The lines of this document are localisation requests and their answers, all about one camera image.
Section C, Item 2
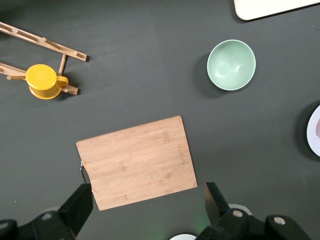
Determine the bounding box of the cream bear print tray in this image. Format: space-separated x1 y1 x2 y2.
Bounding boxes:
233 0 320 22

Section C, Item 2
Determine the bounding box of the wooden cutting board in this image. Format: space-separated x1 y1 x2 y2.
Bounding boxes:
75 115 199 212

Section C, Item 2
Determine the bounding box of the yellow mug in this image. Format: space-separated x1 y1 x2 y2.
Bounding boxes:
25 63 69 101

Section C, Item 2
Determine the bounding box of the pale green bowl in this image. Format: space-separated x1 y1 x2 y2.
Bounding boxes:
206 39 257 92

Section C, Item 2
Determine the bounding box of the white round plate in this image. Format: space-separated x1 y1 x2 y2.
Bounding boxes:
306 104 320 158

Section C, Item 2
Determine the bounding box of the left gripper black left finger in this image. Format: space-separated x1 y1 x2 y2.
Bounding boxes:
58 182 95 237

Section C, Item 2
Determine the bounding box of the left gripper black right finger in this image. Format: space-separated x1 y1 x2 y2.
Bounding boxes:
204 182 231 227

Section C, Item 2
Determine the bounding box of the wooden peg drying rack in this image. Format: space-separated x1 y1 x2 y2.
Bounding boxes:
0 21 89 96

